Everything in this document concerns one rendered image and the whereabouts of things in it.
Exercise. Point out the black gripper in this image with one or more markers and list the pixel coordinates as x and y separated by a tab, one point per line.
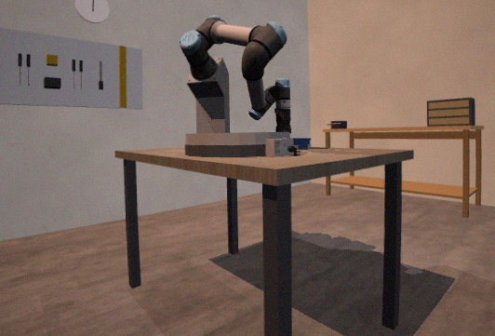
282	116

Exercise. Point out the blue crate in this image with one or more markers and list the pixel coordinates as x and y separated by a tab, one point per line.
302	143

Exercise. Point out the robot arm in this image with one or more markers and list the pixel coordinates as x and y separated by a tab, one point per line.
261	43

